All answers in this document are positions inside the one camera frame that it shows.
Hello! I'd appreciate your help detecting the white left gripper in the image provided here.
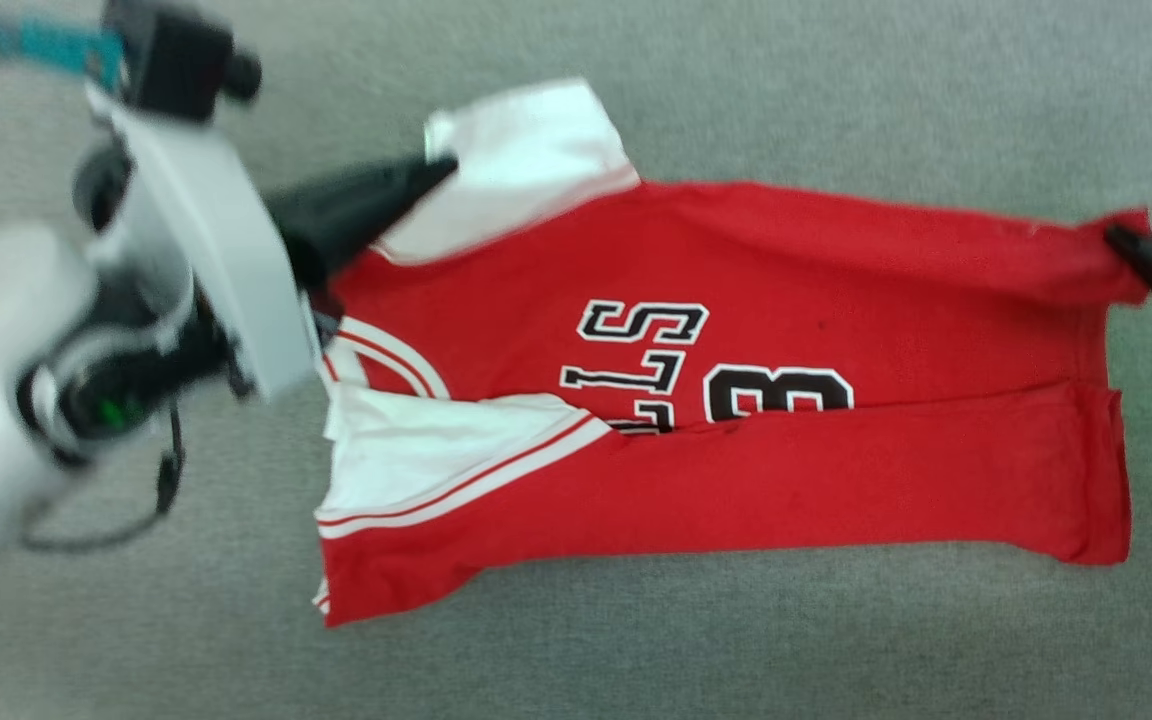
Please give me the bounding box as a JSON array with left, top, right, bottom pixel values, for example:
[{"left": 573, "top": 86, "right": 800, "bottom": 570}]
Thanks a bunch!
[{"left": 16, "top": 85, "right": 459, "bottom": 469}]

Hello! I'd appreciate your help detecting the red Bulls basketball jersey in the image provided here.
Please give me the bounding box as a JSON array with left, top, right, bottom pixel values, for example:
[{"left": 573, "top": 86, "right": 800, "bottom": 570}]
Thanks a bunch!
[{"left": 313, "top": 78, "right": 1152, "bottom": 629}]

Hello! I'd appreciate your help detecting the teal circuit board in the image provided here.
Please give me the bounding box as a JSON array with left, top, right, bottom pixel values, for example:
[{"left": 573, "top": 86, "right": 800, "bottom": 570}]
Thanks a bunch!
[{"left": 0, "top": 15, "right": 127, "bottom": 93}]

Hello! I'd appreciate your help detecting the thin black cable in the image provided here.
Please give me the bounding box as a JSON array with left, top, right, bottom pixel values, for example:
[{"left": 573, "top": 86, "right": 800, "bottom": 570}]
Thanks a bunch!
[{"left": 21, "top": 395, "right": 187, "bottom": 553}]

